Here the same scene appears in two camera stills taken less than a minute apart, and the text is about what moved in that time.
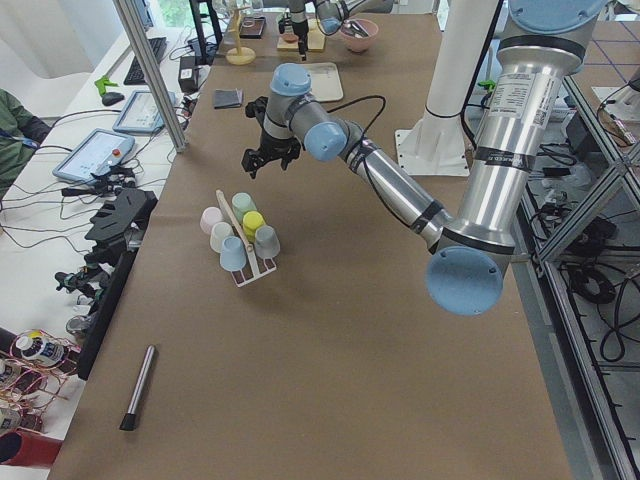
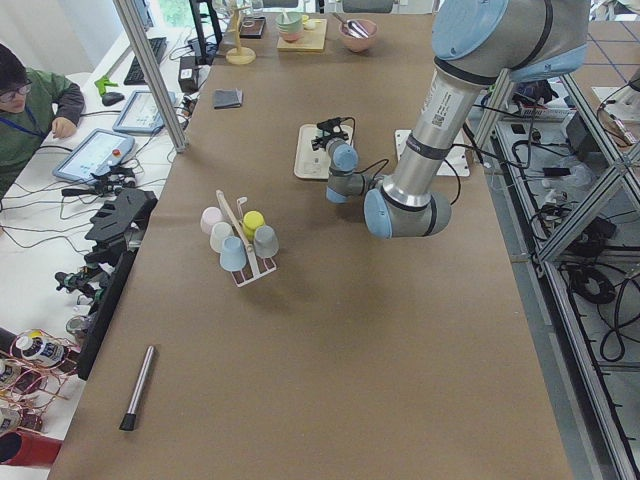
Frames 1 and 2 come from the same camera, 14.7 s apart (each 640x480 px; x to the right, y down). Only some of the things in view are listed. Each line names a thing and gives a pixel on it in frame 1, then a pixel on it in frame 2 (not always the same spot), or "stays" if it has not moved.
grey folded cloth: (228, 98) stays
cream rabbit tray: (326, 83) → (310, 163)
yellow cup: (252, 220) stays
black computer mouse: (111, 98) stays
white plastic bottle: (35, 346) stays
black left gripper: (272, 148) → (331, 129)
